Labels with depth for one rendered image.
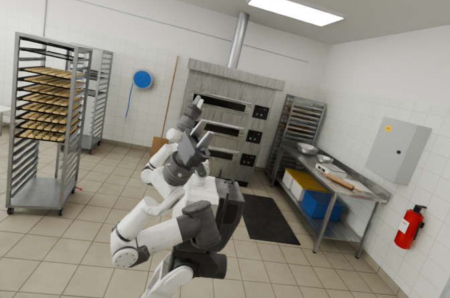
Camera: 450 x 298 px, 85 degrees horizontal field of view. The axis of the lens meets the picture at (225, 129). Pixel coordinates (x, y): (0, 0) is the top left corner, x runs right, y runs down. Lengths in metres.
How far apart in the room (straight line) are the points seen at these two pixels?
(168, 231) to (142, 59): 4.43
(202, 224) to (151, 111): 4.37
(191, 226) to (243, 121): 3.38
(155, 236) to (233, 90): 3.38
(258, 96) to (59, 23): 3.79
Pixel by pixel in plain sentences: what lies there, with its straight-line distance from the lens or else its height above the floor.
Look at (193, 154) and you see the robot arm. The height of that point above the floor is 1.64.
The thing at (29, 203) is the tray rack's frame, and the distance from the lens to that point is 3.32.
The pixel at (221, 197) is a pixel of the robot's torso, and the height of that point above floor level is 1.37.
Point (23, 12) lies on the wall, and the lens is 5.91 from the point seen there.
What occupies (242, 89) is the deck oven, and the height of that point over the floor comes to 1.73.
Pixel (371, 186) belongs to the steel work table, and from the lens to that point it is 3.87.
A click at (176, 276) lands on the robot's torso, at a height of 0.94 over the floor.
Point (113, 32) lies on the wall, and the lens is 5.29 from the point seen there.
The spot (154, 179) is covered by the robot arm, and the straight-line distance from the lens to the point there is 0.83.
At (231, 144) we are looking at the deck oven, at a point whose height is 0.76.
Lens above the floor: 1.87
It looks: 12 degrees down
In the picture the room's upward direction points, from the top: 14 degrees clockwise
